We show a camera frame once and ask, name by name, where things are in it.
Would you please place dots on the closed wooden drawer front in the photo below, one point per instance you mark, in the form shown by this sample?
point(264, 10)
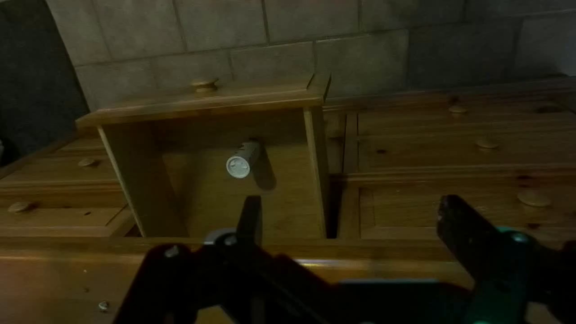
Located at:
point(66, 217)
point(433, 141)
point(420, 210)
point(55, 165)

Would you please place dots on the open wooden drawer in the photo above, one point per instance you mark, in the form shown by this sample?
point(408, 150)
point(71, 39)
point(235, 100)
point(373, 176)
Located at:
point(210, 186)

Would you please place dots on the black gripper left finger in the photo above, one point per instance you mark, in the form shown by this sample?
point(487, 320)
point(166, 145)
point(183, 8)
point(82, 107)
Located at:
point(249, 217)

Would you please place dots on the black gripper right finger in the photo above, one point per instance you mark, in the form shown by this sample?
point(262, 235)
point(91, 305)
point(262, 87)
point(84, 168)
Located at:
point(474, 237)

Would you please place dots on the wooden dresser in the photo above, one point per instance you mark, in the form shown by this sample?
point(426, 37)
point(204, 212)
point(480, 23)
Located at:
point(384, 264)

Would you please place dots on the small white cylindrical container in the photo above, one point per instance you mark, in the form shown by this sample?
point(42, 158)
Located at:
point(242, 161)

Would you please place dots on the round wooden drawer knob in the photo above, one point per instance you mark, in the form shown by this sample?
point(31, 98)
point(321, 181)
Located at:
point(458, 111)
point(487, 145)
point(204, 86)
point(534, 199)
point(21, 208)
point(89, 163)

